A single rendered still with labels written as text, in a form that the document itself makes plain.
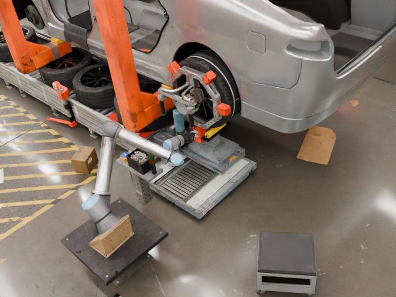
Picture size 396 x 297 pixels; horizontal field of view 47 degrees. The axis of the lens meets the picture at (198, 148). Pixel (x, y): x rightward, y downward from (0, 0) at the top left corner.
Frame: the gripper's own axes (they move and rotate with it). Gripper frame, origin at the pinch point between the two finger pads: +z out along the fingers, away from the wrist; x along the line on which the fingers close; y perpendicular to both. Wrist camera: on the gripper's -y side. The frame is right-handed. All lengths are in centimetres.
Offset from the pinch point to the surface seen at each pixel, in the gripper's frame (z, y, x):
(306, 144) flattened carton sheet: 124, 33, -45
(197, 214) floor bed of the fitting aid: -16, 12, -68
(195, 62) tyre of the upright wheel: 11, -6, 56
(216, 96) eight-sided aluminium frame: 9.8, 16.2, 31.0
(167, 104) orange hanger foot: 21, -58, 9
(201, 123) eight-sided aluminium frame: 16.5, -9.7, 1.0
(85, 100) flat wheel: 1, -170, 0
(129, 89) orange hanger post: -25, -53, 36
